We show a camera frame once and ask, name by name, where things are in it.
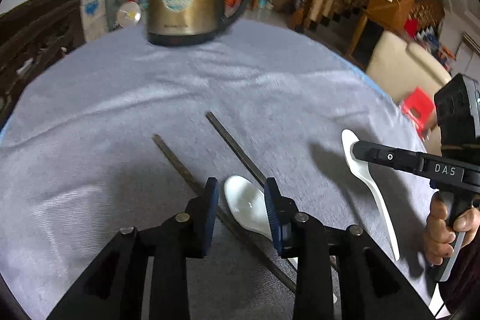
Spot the white ceramic spoon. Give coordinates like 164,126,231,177
223,175,339,306

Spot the dark chopstick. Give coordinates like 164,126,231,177
152,134,296,294
206,111,266,188

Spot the white plastic spoon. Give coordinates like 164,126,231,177
341,129,400,262

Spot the person's right hand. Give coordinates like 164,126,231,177
423,193,479,266

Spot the red child chair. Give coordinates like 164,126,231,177
400,87,437,141

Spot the grey table cloth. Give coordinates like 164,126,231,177
1,19,423,319

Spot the cream leather sofa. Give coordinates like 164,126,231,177
365,30,453,156

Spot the wooden stair railing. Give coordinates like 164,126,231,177
289,0,368,33

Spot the small white fan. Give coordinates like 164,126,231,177
116,1,142,28

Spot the white chest freezer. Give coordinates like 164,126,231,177
80,0,108,42

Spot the dark carved wooden sideboard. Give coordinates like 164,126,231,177
1,0,87,126

